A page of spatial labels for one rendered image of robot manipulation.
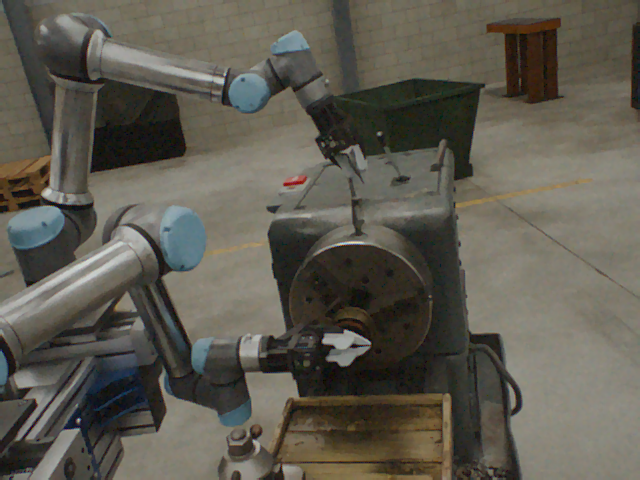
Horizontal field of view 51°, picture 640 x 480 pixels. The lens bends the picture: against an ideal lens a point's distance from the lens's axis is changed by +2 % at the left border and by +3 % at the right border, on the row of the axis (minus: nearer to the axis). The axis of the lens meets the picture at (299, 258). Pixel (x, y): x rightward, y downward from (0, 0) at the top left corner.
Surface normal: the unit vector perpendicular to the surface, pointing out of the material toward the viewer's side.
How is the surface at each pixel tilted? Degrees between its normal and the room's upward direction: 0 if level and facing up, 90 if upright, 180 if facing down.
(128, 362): 90
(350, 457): 0
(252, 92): 90
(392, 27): 90
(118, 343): 90
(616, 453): 0
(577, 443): 0
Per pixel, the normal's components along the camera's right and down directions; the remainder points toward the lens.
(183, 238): 0.85, 0.03
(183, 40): 0.07, 0.33
